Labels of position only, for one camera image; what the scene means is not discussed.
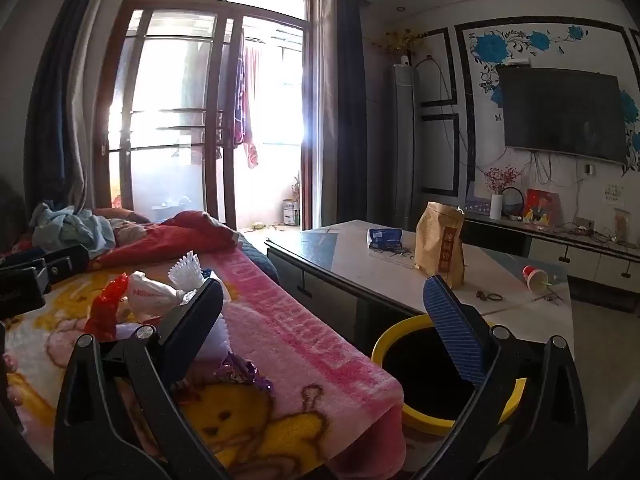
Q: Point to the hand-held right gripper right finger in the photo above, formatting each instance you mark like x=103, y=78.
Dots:
x=452, y=330

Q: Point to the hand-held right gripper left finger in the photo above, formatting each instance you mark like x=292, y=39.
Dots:
x=195, y=320

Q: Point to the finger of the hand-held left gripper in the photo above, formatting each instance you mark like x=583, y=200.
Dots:
x=25, y=292
x=65, y=261

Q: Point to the white snack wrapper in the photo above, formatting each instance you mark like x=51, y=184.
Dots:
x=150, y=295

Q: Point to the white pleated plastic wrapper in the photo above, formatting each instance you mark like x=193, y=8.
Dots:
x=185, y=267

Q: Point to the yellow rimmed black trash bin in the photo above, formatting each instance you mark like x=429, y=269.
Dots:
x=415, y=370

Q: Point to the red snack packet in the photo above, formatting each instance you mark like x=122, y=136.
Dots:
x=107, y=305

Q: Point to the light blue crumpled cloth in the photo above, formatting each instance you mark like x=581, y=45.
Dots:
x=75, y=230

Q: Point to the purple foil wrapper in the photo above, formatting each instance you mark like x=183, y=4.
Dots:
x=240, y=370

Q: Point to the orange red pillow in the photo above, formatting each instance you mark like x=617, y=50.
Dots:
x=130, y=216

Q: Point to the brown paper bag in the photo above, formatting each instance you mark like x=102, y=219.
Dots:
x=440, y=250

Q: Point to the red floral quilt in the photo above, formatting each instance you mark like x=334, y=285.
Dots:
x=190, y=235

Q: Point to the blue quilted sofa cover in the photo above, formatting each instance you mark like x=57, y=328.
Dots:
x=260, y=255

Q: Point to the red paper cup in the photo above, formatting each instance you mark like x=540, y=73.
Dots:
x=534, y=276

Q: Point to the pink cartoon printed blanket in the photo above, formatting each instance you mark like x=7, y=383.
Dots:
x=300, y=340

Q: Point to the blue snack packet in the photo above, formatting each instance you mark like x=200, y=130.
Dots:
x=384, y=237

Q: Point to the marble top coffee table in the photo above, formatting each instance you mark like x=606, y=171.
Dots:
x=350, y=265

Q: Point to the white television cabinet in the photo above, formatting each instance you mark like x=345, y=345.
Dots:
x=550, y=255

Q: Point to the white vase with red flowers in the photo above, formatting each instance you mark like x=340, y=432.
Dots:
x=495, y=207

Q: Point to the round black desk ornament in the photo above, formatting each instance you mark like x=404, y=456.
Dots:
x=512, y=205

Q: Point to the white paint bucket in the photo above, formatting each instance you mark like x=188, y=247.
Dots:
x=290, y=212

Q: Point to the red picture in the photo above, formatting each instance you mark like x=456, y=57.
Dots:
x=542, y=207

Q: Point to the dark blue curtain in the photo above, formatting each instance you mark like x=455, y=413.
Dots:
x=55, y=85
x=350, y=110

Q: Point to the grey standing air conditioner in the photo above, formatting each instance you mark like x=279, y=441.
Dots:
x=404, y=150

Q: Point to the hanging pink clothes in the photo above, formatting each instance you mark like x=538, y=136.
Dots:
x=249, y=110

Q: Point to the yellow artificial flowers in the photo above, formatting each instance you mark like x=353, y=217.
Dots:
x=400, y=40

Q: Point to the small beige picture frame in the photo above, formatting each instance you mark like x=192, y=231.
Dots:
x=622, y=225

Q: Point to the brown balcony door frame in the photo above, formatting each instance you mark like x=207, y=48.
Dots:
x=314, y=110

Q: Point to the black wall television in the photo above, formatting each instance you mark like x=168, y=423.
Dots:
x=560, y=110

